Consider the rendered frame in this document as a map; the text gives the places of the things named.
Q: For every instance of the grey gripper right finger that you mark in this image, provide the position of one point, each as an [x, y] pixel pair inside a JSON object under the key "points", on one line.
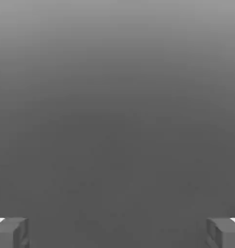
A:
{"points": [[227, 234]]}

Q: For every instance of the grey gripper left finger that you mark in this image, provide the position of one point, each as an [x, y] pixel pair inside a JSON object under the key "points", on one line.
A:
{"points": [[7, 234]]}

